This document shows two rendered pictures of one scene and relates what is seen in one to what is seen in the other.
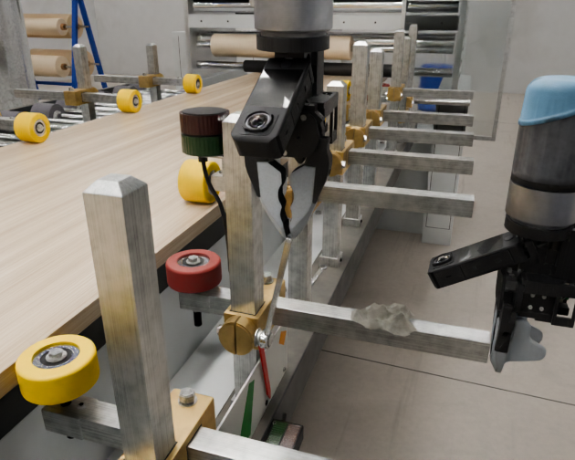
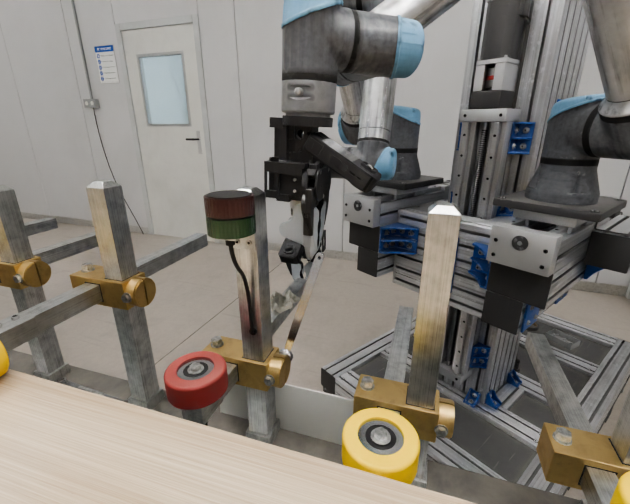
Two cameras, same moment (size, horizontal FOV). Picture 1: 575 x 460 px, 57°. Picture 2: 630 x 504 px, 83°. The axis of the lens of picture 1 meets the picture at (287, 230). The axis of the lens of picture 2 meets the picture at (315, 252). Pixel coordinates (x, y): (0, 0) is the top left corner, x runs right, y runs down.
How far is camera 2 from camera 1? 0.75 m
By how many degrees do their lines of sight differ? 82
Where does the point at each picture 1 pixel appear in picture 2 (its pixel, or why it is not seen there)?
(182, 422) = (389, 386)
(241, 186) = (264, 247)
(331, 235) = (52, 345)
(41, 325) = (317, 480)
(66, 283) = (204, 491)
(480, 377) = not seen: hidden behind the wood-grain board
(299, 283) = (149, 366)
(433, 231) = not seen: outside the picture
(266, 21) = (328, 106)
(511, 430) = not seen: hidden behind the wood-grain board
